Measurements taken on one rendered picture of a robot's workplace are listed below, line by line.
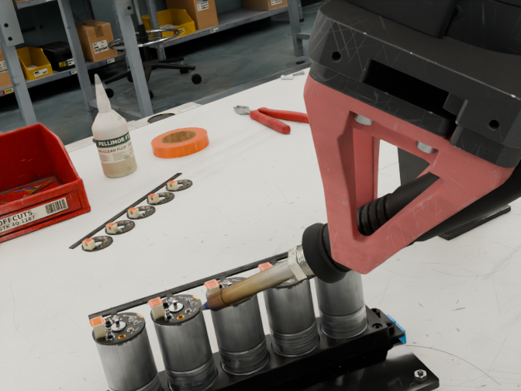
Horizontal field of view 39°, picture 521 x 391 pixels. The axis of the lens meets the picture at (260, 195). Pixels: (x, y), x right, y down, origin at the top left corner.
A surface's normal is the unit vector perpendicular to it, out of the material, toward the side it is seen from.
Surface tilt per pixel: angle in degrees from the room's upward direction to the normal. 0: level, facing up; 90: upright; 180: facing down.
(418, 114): 91
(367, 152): 88
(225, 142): 0
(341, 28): 91
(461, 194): 110
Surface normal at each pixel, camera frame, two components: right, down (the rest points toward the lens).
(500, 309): -0.16, -0.90
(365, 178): -0.39, 0.39
